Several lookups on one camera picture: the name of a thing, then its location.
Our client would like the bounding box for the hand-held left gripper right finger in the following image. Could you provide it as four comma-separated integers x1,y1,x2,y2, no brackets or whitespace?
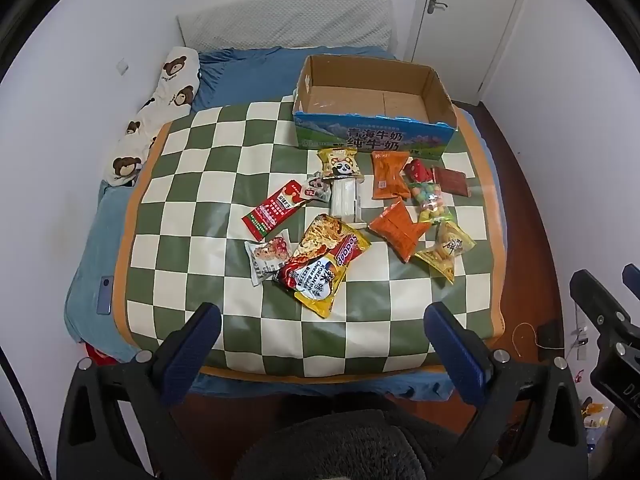
424,301,586,480

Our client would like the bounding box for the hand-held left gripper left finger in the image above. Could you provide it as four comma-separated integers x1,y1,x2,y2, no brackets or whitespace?
57,302,223,480

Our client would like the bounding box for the white red snack packet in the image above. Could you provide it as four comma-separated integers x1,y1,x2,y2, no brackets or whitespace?
244,230,292,286

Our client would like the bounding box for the orange snack packet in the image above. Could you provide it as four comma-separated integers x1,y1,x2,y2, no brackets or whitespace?
370,150,412,201
368,199,432,263

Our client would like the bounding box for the large yellow noodle packet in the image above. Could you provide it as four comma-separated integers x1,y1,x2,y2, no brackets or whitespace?
272,214,372,319

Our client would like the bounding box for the colourful candy bag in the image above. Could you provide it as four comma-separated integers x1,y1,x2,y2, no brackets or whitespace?
407,181,457,225

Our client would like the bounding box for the cardboard box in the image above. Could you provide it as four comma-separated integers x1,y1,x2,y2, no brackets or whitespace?
292,54,458,163

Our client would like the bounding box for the white power strip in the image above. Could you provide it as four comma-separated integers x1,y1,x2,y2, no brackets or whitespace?
574,305,590,361

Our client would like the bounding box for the red cloth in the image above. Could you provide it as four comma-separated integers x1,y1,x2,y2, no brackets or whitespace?
82,342,118,363

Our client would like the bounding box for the blue phone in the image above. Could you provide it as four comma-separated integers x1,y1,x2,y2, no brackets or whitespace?
97,276,115,316

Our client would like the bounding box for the yellow biscuit packet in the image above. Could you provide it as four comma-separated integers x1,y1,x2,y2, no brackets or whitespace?
414,220,477,283

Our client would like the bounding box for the dark fuzzy cloth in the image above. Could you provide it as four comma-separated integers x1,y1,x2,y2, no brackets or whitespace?
245,412,468,480

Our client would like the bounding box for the light blue blanket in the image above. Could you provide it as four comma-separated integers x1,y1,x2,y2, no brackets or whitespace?
65,180,148,361

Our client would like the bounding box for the green white checkered mat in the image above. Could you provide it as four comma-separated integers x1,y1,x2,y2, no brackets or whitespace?
112,100,508,378

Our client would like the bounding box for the long red snack packet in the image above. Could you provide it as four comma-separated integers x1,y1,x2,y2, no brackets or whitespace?
241,180,311,242

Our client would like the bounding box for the brown snack packet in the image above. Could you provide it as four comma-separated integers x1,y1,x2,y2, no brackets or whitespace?
432,167,473,198

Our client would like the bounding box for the small red snack packet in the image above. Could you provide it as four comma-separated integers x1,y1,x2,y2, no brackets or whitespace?
404,158,435,183

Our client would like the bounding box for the clear plastic packet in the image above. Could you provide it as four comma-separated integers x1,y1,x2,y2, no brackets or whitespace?
330,177,368,226

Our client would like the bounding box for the small white red packet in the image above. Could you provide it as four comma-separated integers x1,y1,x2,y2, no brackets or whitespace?
300,172,333,203

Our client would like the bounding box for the yellow panda snack packet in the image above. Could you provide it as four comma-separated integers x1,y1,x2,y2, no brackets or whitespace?
318,147,362,181

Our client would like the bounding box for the bear print pillow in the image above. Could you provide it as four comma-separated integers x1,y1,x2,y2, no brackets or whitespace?
102,47,201,188

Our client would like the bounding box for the blue bed sheet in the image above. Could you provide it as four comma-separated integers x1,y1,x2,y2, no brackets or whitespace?
65,47,501,401

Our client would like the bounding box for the white door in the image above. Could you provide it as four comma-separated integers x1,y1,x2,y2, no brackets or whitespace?
405,0,531,66

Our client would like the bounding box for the white pillow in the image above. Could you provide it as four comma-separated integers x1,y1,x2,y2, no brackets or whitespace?
177,0,393,53

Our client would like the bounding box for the thin yellow cord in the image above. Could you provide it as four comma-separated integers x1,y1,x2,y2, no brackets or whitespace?
512,322,551,356

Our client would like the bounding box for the black cable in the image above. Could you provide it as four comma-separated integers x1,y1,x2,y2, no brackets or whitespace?
0,350,51,480

